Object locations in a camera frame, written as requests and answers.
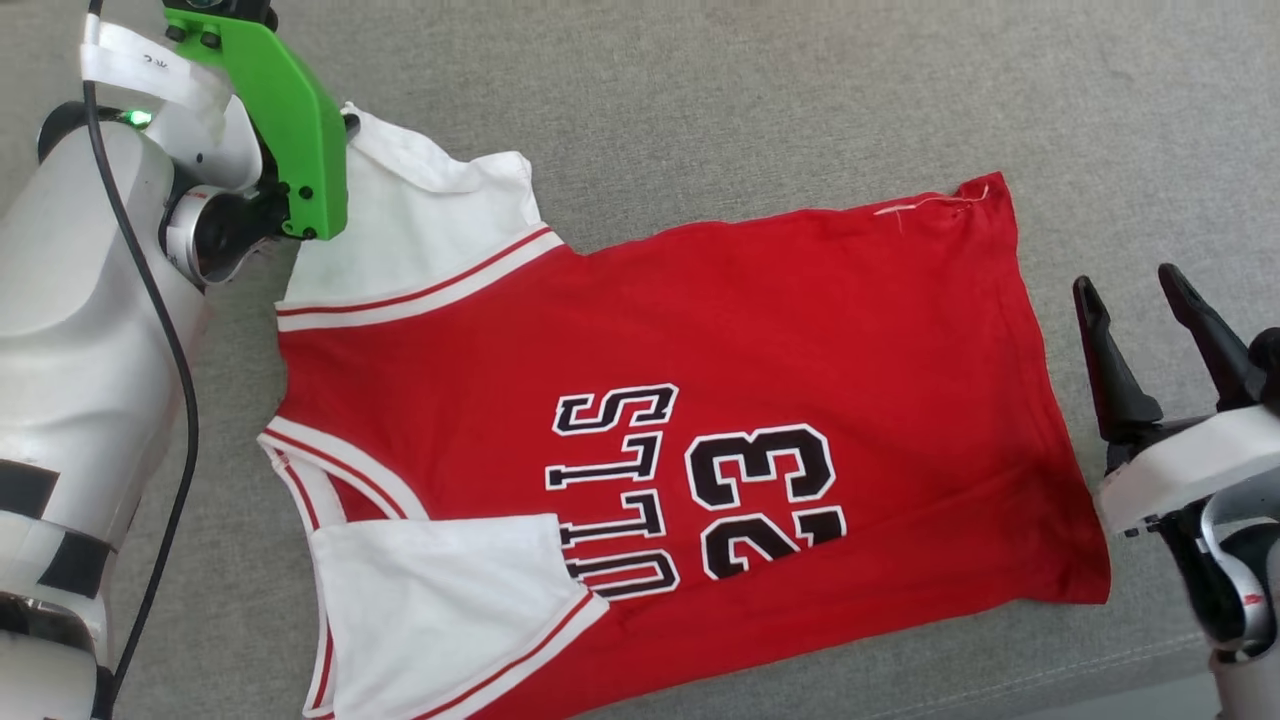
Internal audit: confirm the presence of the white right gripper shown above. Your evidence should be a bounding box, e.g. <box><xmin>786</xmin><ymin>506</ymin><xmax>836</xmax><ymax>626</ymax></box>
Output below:
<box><xmin>1072</xmin><ymin>262</ymin><xmax>1280</xmax><ymax>537</ymax></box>

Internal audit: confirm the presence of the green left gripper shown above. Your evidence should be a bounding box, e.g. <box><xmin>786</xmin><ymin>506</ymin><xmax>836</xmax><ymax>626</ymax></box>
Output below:
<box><xmin>164</xmin><ymin>4</ymin><xmax>361</xmax><ymax>242</ymax></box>

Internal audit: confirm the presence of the red and white basketball jersey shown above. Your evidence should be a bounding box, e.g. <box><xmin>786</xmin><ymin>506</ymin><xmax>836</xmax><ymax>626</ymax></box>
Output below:
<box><xmin>257</xmin><ymin>102</ymin><xmax>1112</xmax><ymax>720</ymax></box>

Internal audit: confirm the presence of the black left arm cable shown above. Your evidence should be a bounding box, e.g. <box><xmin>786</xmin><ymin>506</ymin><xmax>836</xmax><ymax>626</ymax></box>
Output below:
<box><xmin>83</xmin><ymin>0</ymin><xmax>200</xmax><ymax>720</ymax></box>

